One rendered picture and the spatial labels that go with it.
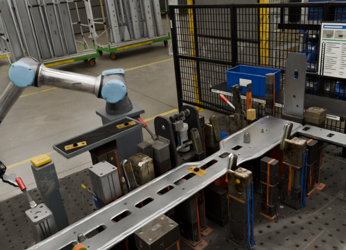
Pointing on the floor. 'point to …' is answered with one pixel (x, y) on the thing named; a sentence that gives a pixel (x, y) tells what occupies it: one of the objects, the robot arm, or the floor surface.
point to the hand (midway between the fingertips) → (5, 192)
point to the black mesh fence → (245, 48)
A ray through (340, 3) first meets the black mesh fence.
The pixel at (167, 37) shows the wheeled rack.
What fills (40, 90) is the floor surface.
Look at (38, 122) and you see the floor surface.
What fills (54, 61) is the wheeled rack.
